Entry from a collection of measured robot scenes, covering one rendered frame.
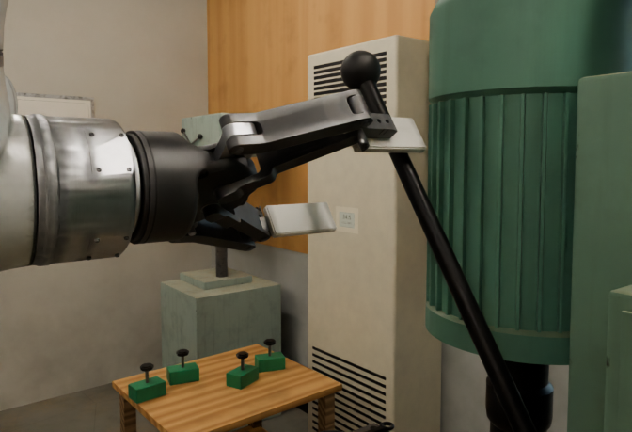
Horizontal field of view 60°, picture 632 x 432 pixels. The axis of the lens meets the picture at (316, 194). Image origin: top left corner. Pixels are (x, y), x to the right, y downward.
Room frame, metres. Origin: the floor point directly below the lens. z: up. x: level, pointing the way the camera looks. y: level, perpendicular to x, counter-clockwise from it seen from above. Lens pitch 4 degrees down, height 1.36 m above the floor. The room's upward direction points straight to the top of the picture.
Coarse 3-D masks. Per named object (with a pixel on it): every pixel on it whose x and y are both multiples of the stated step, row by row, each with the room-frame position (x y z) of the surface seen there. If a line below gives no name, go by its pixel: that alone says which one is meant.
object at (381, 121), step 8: (360, 96) 0.37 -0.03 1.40; (352, 104) 0.37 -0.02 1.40; (360, 104) 0.37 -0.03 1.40; (352, 112) 0.37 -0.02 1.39; (360, 112) 0.36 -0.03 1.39; (376, 120) 0.39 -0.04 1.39; (384, 120) 0.40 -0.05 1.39; (392, 120) 0.41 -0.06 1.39; (368, 128) 0.39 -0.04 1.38; (376, 128) 0.39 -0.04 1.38; (384, 128) 0.39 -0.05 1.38; (392, 128) 0.40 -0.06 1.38; (368, 136) 0.40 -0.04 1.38; (376, 136) 0.40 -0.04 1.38; (384, 136) 0.40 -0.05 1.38
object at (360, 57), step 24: (360, 72) 0.46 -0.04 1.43; (408, 168) 0.43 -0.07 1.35; (408, 192) 0.42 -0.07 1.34; (432, 216) 0.41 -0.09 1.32; (432, 240) 0.40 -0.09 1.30; (456, 264) 0.39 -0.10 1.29; (456, 288) 0.38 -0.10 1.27; (480, 312) 0.38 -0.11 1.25; (480, 336) 0.37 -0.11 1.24; (504, 384) 0.35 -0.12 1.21; (504, 408) 0.35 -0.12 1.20
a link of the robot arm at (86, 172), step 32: (32, 128) 0.30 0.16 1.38; (64, 128) 0.31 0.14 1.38; (96, 128) 0.32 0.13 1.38; (64, 160) 0.30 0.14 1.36; (96, 160) 0.31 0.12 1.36; (128, 160) 0.32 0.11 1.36; (64, 192) 0.30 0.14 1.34; (96, 192) 0.31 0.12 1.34; (128, 192) 0.32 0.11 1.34; (64, 224) 0.30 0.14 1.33; (96, 224) 0.31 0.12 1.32; (128, 224) 0.32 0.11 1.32; (64, 256) 0.31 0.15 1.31; (96, 256) 0.34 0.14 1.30
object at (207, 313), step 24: (192, 120) 2.89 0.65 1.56; (216, 120) 2.67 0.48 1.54; (216, 264) 2.82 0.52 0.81; (168, 288) 2.79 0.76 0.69; (192, 288) 2.73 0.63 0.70; (216, 288) 2.73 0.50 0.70; (240, 288) 2.73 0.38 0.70; (264, 288) 2.76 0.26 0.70; (168, 312) 2.79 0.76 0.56; (192, 312) 2.57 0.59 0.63; (216, 312) 2.60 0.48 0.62; (240, 312) 2.68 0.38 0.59; (264, 312) 2.76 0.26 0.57; (168, 336) 2.80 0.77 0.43; (192, 336) 2.57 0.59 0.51; (216, 336) 2.60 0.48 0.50; (240, 336) 2.67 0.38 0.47; (264, 336) 2.76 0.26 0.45; (168, 360) 2.80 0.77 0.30
